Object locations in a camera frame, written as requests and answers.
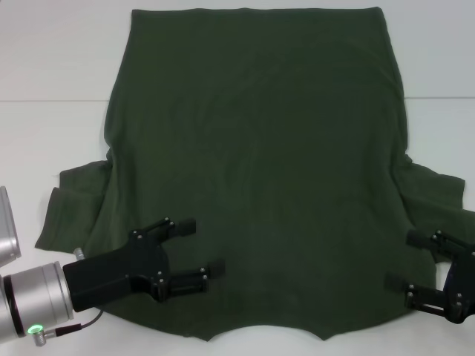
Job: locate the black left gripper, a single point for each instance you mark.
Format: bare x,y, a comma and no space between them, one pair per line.
111,274

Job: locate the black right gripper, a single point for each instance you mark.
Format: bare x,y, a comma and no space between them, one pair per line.
462,285

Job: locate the silver cylindrical connector stub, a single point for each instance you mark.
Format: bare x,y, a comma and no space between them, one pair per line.
79,253

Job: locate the dark green t-shirt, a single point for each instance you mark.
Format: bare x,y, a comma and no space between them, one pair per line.
259,148

